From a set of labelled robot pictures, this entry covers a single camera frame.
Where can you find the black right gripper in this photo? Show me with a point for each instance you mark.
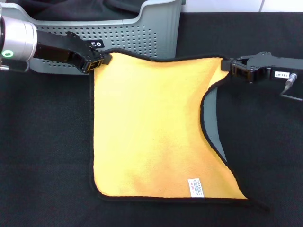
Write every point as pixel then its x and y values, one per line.
pixel 265 63

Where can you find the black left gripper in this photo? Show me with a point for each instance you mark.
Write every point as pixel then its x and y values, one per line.
pixel 54 47

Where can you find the yellow grey towel black edge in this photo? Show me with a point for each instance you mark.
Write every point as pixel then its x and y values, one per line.
pixel 146 118

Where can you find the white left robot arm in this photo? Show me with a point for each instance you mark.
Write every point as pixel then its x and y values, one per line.
pixel 19 40

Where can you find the grey perforated storage box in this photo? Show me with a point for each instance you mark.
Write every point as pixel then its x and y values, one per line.
pixel 132 35

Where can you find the black cloth box liner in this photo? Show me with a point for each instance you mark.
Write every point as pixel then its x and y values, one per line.
pixel 82 9

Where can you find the black tablecloth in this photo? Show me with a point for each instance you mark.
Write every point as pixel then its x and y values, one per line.
pixel 35 153

